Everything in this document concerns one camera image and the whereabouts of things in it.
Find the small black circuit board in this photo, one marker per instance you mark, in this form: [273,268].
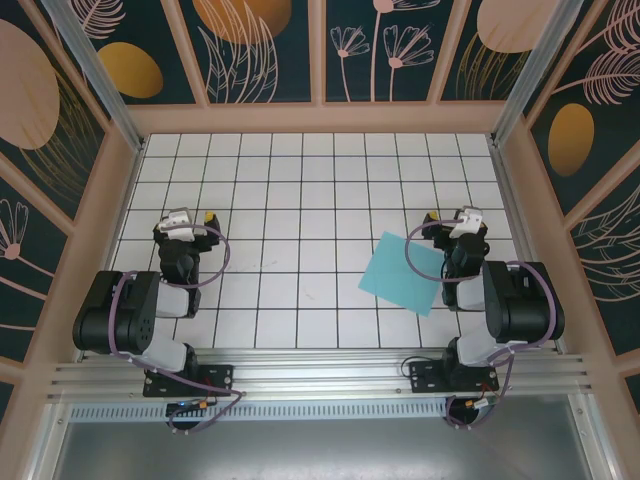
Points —
[182,407]

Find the aluminium corner post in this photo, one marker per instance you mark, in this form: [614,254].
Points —
[535,70]
[97,70]

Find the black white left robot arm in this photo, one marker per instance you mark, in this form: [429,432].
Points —
[125,310]

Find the teal paper sheet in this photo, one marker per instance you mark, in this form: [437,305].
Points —
[395,280]

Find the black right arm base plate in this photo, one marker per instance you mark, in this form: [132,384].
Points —
[425,377]

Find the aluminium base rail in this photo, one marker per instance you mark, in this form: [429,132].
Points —
[320,375]

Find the grey metal panel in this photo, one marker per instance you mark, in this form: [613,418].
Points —
[320,450]

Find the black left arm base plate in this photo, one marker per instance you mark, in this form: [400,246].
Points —
[220,377]

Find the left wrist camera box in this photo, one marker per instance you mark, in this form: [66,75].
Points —
[177,224]

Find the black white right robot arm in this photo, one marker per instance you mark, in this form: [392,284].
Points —
[525,300]

